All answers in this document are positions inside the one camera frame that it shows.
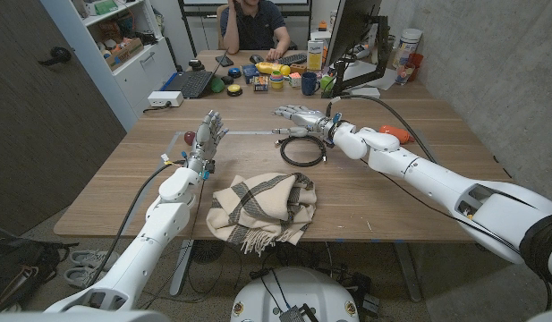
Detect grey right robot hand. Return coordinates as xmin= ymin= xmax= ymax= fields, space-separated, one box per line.
xmin=271 ymin=105 xmax=337 ymax=139

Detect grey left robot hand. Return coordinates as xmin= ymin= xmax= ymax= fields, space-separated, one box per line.
xmin=185 ymin=110 xmax=230 ymax=175

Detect yellow toy bottle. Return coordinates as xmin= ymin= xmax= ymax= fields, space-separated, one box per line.
xmin=255 ymin=61 xmax=292 ymax=78

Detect orange toy drill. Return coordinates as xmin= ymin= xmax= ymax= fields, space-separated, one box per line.
xmin=378 ymin=124 xmax=413 ymax=146

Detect dark blue mug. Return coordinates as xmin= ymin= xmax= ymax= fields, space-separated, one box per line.
xmin=300 ymin=71 xmax=322 ymax=97

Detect white power box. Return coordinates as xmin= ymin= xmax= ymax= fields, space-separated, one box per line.
xmin=147 ymin=90 xmax=185 ymax=109

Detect black laptop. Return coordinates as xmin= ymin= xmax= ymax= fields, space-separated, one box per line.
xmin=160 ymin=47 xmax=228 ymax=100

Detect black keyboard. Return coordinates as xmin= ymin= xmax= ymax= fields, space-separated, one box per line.
xmin=275 ymin=52 xmax=310 ymax=67

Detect white and yellow carton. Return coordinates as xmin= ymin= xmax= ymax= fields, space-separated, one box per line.
xmin=306 ymin=38 xmax=325 ymax=72

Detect blue box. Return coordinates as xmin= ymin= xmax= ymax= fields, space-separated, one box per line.
xmin=241 ymin=64 xmax=261 ymax=85

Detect white paper sheets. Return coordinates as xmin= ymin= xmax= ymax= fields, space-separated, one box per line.
xmin=341 ymin=59 xmax=398 ymax=91

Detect cream plaid fringed scarf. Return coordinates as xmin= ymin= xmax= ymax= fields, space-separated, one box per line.
xmin=206 ymin=172 xmax=318 ymax=258

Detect white shelf cabinet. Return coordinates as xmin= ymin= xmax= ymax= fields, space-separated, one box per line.
xmin=39 ymin=0 xmax=179 ymax=131

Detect clear glass cup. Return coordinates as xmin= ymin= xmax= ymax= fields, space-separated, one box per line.
xmin=395 ymin=62 xmax=416 ymax=87

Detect black computer monitor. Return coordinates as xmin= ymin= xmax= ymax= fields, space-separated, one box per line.
xmin=321 ymin=0 xmax=391 ymax=98

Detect person in dark polo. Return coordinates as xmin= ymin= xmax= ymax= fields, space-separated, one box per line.
xmin=219 ymin=0 xmax=293 ymax=62

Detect cardboard box with toys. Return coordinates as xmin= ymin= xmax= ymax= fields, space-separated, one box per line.
xmin=96 ymin=37 xmax=145 ymax=72

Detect red cup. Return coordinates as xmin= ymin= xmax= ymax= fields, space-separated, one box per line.
xmin=406 ymin=52 xmax=425 ymax=82

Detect white wipes canister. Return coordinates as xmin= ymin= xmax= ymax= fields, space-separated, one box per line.
xmin=392 ymin=28 xmax=424 ymax=69

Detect grey sneaker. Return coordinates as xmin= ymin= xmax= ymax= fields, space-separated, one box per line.
xmin=63 ymin=265 xmax=107 ymax=290
xmin=69 ymin=249 xmax=121 ymax=270

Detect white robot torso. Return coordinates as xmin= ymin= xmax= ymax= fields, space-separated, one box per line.
xmin=229 ymin=266 xmax=361 ymax=322

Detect black backpack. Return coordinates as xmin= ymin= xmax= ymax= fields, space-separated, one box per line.
xmin=0 ymin=222 xmax=81 ymax=313

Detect black coiled Ethernet cable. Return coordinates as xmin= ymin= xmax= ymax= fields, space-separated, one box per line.
xmin=275 ymin=134 xmax=328 ymax=169

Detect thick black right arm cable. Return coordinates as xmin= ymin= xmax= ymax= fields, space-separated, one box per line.
xmin=325 ymin=93 xmax=438 ymax=165

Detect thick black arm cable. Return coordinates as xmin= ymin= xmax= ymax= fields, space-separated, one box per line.
xmin=84 ymin=159 xmax=188 ymax=288
xmin=325 ymin=93 xmax=438 ymax=165

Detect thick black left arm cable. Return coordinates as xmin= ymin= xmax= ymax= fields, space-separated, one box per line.
xmin=84 ymin=159 xmax=188 ymax=288

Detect black door handle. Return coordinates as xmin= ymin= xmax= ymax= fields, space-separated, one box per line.
xmin=38 ymin=46 xmax=72 ymax=68

